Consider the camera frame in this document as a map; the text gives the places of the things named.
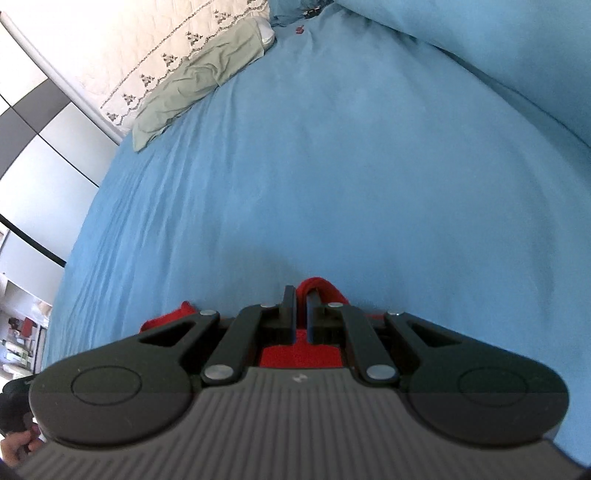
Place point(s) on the person's left hand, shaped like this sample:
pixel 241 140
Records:
pixel 16 443

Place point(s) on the white grey wardrobe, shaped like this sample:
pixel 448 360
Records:
pixel 53 160

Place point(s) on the white shelf unit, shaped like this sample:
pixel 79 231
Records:
pixel 24 327

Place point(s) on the cream embroidered pillow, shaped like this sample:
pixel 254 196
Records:
pixel 135 58

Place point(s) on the blue rolled duvet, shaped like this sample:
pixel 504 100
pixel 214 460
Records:
pixel 540 49

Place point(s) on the dark blue pillow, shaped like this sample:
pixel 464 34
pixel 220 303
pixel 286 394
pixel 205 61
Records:
pixel 286 12

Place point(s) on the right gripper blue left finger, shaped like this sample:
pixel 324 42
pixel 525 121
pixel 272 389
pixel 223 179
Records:
pixel 253 329

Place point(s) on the blue bed sheet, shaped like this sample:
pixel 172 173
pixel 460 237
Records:
pixel 357 153

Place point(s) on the red long-sleeve sweater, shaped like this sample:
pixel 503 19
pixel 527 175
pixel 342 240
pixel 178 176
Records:
pixel 188 336

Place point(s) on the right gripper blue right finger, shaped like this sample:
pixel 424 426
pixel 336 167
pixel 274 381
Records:
pixel 348 328

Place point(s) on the green pillow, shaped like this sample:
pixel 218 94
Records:
pixel 199 75

